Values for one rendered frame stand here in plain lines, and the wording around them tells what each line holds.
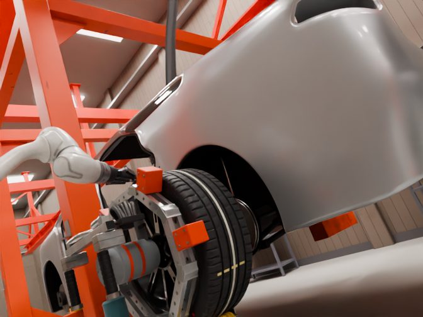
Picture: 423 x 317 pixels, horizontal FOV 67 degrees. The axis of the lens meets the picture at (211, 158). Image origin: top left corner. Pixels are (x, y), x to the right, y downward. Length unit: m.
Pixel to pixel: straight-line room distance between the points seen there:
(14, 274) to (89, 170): 2.55
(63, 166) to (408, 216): 4.68
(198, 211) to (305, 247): 4.93
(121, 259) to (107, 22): 1.95
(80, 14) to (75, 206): 1.45
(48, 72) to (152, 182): 1.20
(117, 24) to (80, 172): 1.77
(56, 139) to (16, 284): 2.51
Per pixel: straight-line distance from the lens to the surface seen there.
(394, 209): 5.27
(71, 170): 1.19
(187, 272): 1.13
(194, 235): 1.07
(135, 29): 2.87
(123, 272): 1.26
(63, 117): 2.05
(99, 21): 2.73
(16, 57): 2.97
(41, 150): 1.30
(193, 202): 1.18
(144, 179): 1.22
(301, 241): 6.03
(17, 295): 3.67
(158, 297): 1.56
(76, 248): 1.37
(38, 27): 2.42
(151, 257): 1.31
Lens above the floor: 0.78
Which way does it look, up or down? 15 degrees up
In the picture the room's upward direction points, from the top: 20 degrees counter-clockwise
